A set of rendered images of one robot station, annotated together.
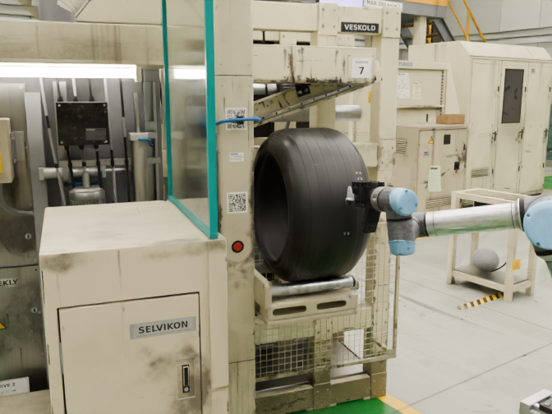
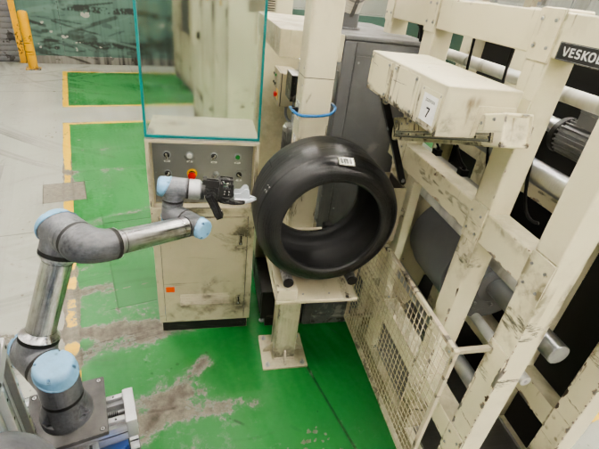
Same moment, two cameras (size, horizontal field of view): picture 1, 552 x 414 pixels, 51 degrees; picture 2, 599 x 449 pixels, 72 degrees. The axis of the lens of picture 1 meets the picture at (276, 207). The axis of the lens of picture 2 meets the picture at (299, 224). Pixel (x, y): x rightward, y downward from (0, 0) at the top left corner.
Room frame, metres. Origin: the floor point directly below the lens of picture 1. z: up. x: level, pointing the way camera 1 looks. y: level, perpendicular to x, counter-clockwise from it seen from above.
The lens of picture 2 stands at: (2.23, -1.63, 1.98)
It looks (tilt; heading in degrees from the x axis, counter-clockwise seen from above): 30 degrees down; 95
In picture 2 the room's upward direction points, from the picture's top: 7 degrees clockwise
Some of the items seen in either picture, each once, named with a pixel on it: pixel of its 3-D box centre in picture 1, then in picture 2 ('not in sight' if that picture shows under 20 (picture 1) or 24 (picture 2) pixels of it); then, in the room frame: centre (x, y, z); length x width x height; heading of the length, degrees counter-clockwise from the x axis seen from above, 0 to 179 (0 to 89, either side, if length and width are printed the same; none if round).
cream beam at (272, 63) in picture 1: (297, 66); (430, 89); (2.49, -0.09, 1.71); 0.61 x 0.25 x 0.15; 110
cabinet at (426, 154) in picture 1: (423, 177); not in sight; (6.89, -1.77, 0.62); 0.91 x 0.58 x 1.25; 125
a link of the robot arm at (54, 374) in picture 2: not in sight; (56, 377); (1.50, -0.91, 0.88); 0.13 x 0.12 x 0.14; 153
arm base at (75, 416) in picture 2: not in sight; (64, 403); (1.50, -0.91, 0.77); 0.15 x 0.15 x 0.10
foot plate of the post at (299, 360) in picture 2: not in sight; (282, 348); (2.06, 0.16, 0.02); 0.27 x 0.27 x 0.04; 20
